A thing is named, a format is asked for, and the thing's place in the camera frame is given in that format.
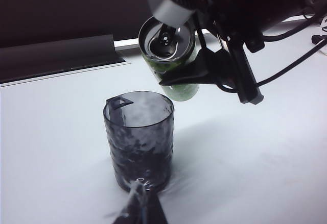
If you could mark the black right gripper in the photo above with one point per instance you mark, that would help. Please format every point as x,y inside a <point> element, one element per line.
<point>224,12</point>

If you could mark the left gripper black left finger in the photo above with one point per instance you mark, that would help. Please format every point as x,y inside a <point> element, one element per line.
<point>111,104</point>

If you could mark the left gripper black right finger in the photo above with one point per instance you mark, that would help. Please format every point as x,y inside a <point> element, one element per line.
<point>145,208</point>

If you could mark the green energy drink can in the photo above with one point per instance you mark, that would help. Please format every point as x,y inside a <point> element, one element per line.
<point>182,94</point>

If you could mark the dark textured glass cup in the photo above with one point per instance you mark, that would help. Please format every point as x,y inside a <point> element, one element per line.
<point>143,145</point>

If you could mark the grey desk divider panel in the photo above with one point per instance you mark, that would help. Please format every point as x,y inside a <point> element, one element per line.
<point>64,9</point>

